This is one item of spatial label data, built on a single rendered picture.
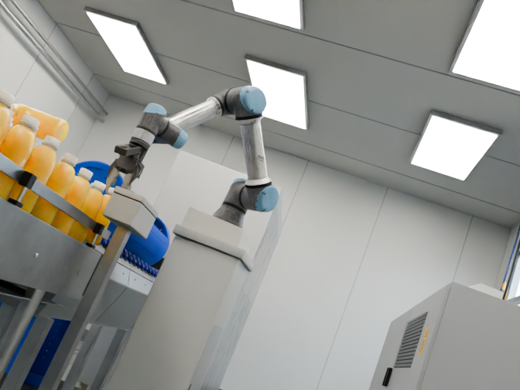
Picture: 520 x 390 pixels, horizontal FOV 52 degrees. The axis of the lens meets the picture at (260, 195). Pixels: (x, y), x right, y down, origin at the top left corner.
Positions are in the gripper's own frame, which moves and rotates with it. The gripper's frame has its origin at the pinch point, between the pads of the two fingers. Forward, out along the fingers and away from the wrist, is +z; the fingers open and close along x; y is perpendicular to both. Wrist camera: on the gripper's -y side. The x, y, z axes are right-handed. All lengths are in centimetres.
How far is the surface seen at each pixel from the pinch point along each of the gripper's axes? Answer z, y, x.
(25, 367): 66, 16, 7
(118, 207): 7.2, -18.6, -11.6
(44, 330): 53, 17, 7
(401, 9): -228, 165, -67
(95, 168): -8.8, 18.8, 18.7
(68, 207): 14.4, -33.7, -4.4
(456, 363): 3, 86, -150
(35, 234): 25, -47, -6
